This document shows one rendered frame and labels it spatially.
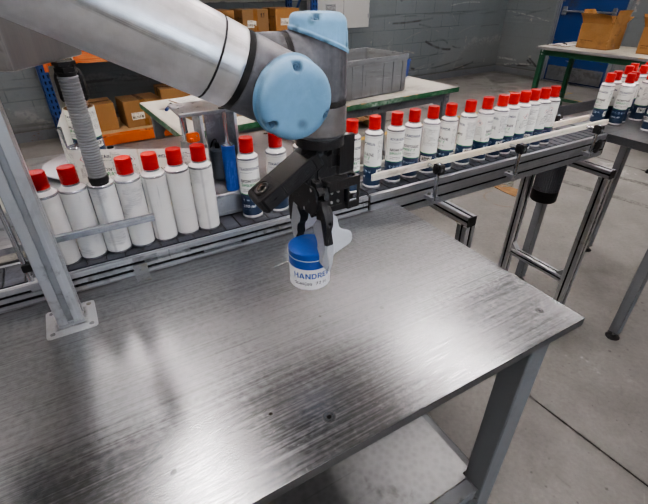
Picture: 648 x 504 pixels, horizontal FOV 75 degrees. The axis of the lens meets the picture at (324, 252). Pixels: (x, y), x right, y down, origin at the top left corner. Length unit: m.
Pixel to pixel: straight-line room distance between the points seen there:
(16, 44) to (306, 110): 0.48
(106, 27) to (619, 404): 2.03
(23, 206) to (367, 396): 0.64
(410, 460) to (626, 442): 0.89
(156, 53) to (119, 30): 0.03
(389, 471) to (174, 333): 0.77
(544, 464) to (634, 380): 0.64
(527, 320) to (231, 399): 0.58
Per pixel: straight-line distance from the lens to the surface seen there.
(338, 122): 0.60
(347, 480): 1.34
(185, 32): 0.39
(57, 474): 0.74
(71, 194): 0.98
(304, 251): 0.68
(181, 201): 1.02
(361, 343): 0.80
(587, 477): 1.82
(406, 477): 1.36
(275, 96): 0.40
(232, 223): 1.09
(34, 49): 0.81
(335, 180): 0.63
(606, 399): 2.09
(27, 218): 0.86
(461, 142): 1.47
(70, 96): 0.84
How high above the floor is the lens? 1.39
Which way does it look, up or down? 32 degrees down
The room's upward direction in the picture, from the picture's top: straight up
